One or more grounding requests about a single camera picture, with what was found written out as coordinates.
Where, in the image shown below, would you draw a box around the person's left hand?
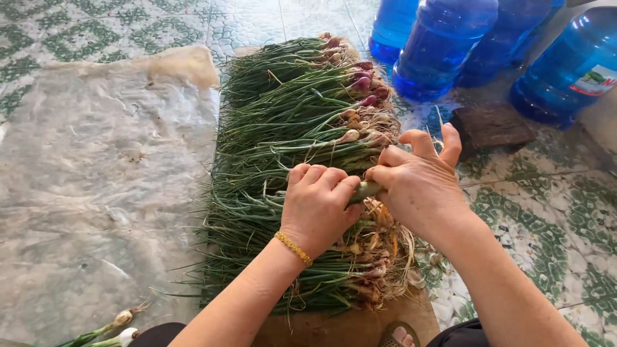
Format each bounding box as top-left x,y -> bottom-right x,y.
280,163 -> 366,263

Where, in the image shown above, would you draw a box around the person's right hand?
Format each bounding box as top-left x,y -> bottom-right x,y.
364,122 -> 476,247

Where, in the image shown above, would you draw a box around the single green onion stalk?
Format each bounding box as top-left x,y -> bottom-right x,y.
348,180 -> 385,204

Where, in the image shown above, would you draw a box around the pile of unpeeled green onions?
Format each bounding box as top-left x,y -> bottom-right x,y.
159,32 -> 426,320

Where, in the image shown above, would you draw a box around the dark brown wooden block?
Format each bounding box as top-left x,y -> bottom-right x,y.
450,103 -> 537,163

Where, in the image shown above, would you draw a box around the person's foot in sandal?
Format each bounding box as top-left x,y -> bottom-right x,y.
378,321 -> 421,347

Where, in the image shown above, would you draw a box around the blue plastic water bottle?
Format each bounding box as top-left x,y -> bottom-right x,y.
391,0 -> 499,103
453,0 -> 566,89
368,0 -> 421,66

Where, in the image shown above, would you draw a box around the blue labelled water bottle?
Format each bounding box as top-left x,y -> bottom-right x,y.
509,6 -> 617,130

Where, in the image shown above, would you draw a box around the clear plastic sheet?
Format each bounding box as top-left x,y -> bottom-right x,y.
0,45 -> 221,347

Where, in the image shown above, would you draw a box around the peeled onion with roots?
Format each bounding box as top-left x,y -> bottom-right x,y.
57,301 -> 151,347

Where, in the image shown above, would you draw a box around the peeled white bulb onion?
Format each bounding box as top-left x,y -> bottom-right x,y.
88,327 -> 141,347

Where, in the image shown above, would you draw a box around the gold chain bracelet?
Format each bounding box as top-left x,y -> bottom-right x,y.
274,231 -> 314,268

